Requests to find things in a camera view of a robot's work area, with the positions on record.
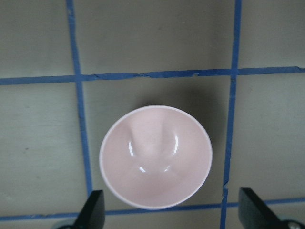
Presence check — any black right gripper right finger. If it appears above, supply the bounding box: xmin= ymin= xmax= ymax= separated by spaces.
xmin=239 ymin=187 xmax=289 ymax=229

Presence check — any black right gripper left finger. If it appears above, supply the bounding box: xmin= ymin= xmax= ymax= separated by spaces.
xmin=72 ymin=190 xmax=105 ymax=229

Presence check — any pink bowl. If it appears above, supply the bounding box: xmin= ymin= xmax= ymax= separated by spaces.
xmin=99 ymin=105 xmax=213 ymax=210

